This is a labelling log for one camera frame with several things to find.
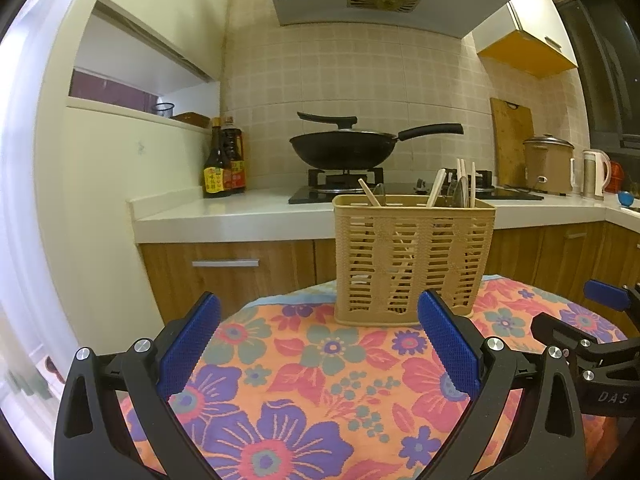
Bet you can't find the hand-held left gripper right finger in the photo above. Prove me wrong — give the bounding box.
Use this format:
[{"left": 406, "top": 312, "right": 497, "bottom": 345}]
[{"left": 417, "top": 288, "right": 590, "bottom": 480}]

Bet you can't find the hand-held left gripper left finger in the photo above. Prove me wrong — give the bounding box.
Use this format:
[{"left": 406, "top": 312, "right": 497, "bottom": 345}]
[{"left": 52, "top": 291, "right": 222, "bottom": 480}]

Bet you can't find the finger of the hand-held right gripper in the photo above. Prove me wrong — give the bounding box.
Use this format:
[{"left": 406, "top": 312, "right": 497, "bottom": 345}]
[
  {"left": 531, "top": 311, "right": 640, "bottom": 376},
  {"left": 584, "top": 280, "right": 640, "bottom": 336}
]

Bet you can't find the beige plastic utensil basket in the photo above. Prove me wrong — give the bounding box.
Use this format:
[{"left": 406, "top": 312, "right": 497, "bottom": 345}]
[{"left": 332, "top": 194, "right": 497, "bottom": 326}]

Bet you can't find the wooden base cabinet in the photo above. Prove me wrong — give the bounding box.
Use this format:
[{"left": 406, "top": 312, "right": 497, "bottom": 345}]
[{"left": 137, "top": 220, "right": 640, "bottom": 341}]

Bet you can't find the beige electric kettle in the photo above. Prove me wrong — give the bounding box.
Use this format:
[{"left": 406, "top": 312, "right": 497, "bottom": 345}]
[{"left": 581, "top": 150, "right": 612, "bottom": 200}]

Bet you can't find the floral tablecloth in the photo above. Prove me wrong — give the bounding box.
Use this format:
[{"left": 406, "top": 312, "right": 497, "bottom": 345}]
[{"left": 117, "top": 274, "right": 640, "bottom": 480}]

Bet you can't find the beige rice cooker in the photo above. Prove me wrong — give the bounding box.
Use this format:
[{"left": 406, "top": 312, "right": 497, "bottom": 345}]
[{"left": 522, "top": 134, "right": 577, "bottom": 196}]

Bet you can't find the black burner grate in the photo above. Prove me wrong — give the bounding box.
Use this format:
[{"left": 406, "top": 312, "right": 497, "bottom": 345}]
[
  {"left": 307, "top": 167, "right": 386, "bottom": 189},
  {"left": 472, "top": 170, "right": 496, "bottom": 196}
]

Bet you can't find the dark sauce bottle yellow label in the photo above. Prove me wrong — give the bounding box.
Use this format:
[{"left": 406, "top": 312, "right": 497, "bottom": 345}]
[{"left": 202, "top": 117, "right": 232, "bottom": 199}]

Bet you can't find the wooden cutting board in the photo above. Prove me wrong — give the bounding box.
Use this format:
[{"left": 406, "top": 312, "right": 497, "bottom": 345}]
[{"left": 490, "top": 97, "right": 536, "bottom": 188}]

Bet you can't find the dark sauce bottle red label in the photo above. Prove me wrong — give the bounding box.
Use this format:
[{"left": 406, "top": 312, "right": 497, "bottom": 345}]
[{"left": 220, "top": 116, "right": 247, "bottom": 196}]

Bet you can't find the black glass gas stove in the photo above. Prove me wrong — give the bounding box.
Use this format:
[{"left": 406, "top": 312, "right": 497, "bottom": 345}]
[{"left": 288, "top": 180, "right": 545, "bottom": 206}]

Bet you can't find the dark window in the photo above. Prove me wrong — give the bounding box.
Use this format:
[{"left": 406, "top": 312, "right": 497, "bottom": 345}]
[{"left": 555, "top": 0, "right": 640, "bottom": 161}]

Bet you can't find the black wok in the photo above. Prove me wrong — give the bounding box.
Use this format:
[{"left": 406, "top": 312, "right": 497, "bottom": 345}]
[{"left": 289, "top": 123, "right": 465, "bottom": 171}]

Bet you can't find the range hood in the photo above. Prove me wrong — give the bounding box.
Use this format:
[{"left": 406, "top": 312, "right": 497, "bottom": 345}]
[{"left": 257, "top": 0, "right": 520, "bottom": 41}]

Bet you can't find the metal drawer handle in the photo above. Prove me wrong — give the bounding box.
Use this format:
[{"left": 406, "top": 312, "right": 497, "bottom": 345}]
[{"left": 191, "top": 259, "right": 261, "bottom": 269}]

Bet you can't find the wall cabinet yellow underside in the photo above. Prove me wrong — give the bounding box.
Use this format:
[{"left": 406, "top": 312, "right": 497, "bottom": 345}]
[{"left": 472, "top": 0, "right": 580, "bottom": 80}]

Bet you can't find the glass wok lid black handle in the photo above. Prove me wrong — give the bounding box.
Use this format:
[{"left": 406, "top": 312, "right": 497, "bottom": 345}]
[{"left": 296, "top": 111, "right": 399, "bottom": 137}]

